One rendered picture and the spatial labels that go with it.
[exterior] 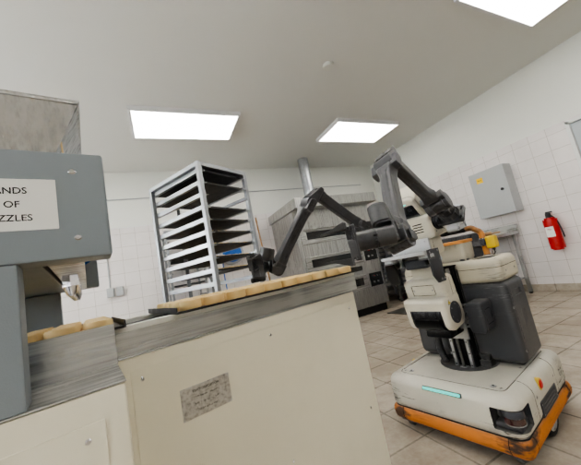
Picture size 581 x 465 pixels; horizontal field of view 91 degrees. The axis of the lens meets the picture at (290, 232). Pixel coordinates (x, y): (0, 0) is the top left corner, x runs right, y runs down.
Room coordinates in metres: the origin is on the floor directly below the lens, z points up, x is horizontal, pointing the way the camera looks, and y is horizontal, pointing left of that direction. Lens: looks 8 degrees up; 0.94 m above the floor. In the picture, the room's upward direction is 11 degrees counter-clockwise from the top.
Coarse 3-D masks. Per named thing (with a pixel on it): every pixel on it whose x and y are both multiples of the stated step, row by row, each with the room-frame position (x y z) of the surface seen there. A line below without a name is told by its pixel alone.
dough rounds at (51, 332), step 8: (88, 320) 0.72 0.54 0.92; (96, 320) 0.60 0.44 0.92; (104, 320) 0.56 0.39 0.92; (112, 320) 0.58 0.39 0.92; (48, 328) 0.70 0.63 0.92; (56, 328) 0.58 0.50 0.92; (64, 328) 0.52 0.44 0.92; (72, 328) 0.53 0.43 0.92; (80, 328) 0.74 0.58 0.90; (88, 328) 0.55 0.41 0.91; (32, 336) 0.51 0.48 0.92; (40, 336) 0.56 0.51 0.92; (48, 336) 0.51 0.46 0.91; (56, 336) 0.51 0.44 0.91
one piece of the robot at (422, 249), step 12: (420, 240) 1.43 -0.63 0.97; (408, 252) 1.49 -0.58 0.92; (420, 252) 1.35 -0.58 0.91; (432, 252) 1.36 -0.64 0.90; (384, 264) 1.55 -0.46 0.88; (396, 264) 1.51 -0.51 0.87; (408, 264) 1.52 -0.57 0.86; (420, 264) 1.47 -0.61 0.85; (432, 264) 1.34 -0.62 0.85; (396, 276) 1.59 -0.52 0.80; (444, 276) 1.39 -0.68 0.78
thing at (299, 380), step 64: (256, 320) 0.76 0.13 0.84; (320, 320) 0.88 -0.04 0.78; (128, 384) 0.58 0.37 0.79; (192, 384) 0.65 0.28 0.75; (256, 384) 0.74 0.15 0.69; (320, 384) 0.86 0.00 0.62; (192, 448) 0.64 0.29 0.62; (256, 448) 0.72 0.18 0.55; (320, 448) 0.83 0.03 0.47; (384, 448) 0.97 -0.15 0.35
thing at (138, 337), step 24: (288, 288) 0.84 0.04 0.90; (312, 288) 0.89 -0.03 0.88; (336, 288) 0.95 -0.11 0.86; (192, 312) 0.67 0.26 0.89; (216, 312) 0.71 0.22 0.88; (240, 312) 0.75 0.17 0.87; (264, 312) 0.79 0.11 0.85; (120, 336) 0.59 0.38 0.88; (144, 336) 0.61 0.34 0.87; (168, 336) 0.64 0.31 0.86; (192, 336) 0.67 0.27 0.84
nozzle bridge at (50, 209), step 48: (0, 192) 0.35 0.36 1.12; (48, 192) 0.38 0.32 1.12; (96, 192) 0.41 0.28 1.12; (0, 240) 0.35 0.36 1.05; (48, 240) 0.38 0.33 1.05; (96, 240) 0.41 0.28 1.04; (0, 288) 0.35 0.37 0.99; (48, 288) 0.71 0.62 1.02; (0, 336) 0.35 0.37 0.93; (0, 384) 0.35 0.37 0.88
